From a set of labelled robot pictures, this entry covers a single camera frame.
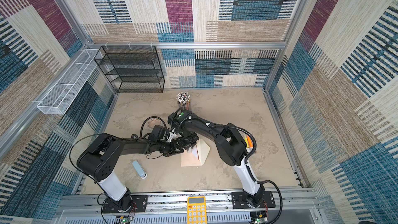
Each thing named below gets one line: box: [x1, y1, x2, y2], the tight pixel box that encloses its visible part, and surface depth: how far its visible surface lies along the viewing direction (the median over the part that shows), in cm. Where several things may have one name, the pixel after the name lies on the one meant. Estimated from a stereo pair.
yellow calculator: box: [187, 196, 207, 224], surface depth 72 cm
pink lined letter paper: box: [191, 147, 200, 160], surface depth 91 cm
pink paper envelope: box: [180, 138, 210, 167], surface depth 89 cm
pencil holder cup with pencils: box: [176, 91, 191, 111], surface depth 93 cm
